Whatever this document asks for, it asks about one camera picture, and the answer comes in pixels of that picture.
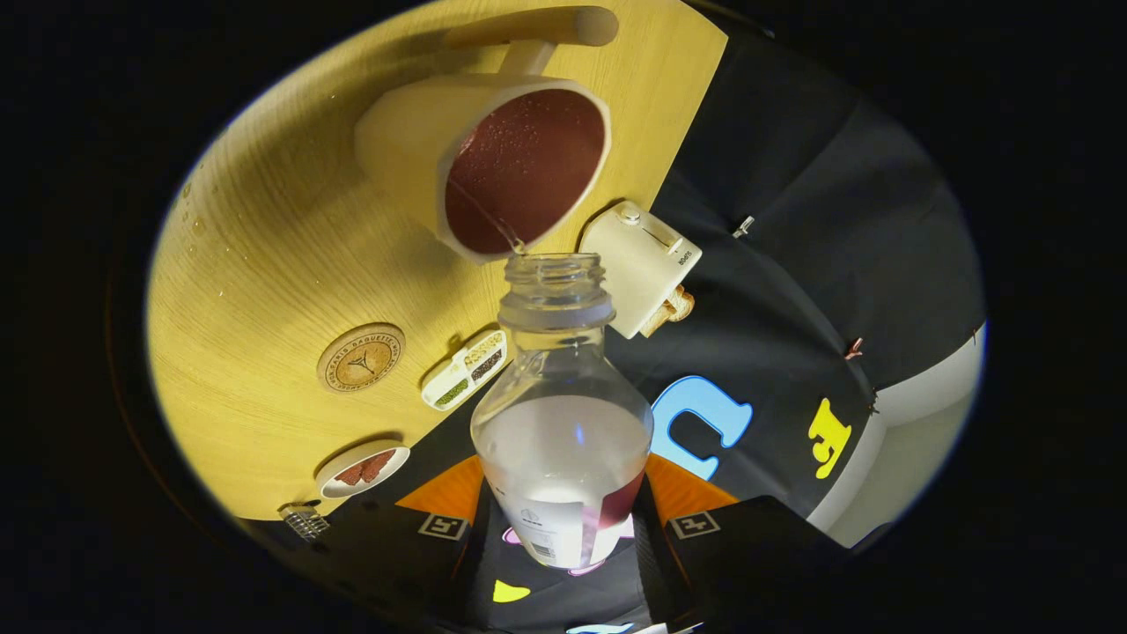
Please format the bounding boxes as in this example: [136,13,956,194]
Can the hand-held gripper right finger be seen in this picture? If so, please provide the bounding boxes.
[634,453,848,628]

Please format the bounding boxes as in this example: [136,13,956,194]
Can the metal wire holder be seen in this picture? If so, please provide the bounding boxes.
[278,502,331,540]

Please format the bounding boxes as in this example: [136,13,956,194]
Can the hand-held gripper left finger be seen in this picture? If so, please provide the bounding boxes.
[299,453,490,630]

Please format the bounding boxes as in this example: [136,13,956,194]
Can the beige cup with handle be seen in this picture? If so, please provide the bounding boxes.
[355,6,619,265]

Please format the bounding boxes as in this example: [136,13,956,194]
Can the clear plastic juice bottle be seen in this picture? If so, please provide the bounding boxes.
[469,253,655,571]

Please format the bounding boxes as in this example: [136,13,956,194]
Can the black backdrop cloth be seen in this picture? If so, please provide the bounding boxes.
[238,9,987,634]

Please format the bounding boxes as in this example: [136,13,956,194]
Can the round wooden coaster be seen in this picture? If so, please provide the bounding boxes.
[316,322,407,394]

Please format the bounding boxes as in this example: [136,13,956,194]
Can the wooden table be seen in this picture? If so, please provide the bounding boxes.
[145,0,730,522]

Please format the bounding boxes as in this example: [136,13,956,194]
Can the white toaster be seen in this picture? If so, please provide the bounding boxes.
[578,200,703,341]

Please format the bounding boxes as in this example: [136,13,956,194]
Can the white round plate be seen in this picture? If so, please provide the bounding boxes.
[315,439,411,500]

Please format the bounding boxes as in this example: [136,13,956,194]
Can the white divided snack dish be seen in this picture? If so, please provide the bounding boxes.
[421,329,509,412]

